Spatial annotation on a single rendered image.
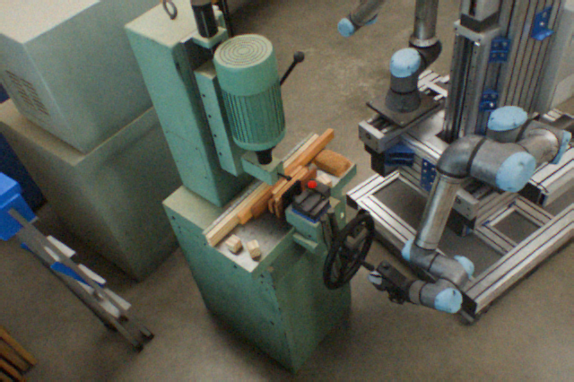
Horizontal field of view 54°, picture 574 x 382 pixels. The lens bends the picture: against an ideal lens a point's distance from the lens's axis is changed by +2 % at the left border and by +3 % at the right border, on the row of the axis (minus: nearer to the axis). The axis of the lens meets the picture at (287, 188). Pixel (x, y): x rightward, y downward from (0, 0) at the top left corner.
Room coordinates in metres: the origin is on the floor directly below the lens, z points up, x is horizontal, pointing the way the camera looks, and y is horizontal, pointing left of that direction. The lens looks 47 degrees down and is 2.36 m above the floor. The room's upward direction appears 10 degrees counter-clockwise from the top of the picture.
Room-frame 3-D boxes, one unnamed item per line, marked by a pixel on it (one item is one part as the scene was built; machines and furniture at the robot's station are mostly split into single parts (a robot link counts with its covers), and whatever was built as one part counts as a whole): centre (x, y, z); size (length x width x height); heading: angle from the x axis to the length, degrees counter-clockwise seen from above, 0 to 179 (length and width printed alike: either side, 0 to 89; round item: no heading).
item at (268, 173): (1.37, 0.07, 1.03); 0.14 x 0.07 x 0.09; 43
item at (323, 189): (1.22, -0.08, 0.99); 0.13 x 0.11 x 0.06; 133
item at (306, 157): (1.43, -0.01, 0.92); 0.54 x 0.02 x 0.04; 133
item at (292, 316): (1.44, 0.14, 0.36); 0.58 x 0.45 x 0.71; 43
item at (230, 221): (1.37, 0.07, 0.93); 0.60 x 0.02 x 0.05; 133
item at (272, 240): (1.28, -0.02, 0.87); 0.61 x 0.30 x 0.06; 133
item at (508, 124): (1.40, -0.80, 0.98); 0.13 x 0.12 x 0.14; 43
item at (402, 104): (1.84, -0.55, 0.87); 0.15 x 0.15 x 0.10
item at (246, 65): (1.36, 0.06, 1.35); 0.18 x 0.18 x 0.31
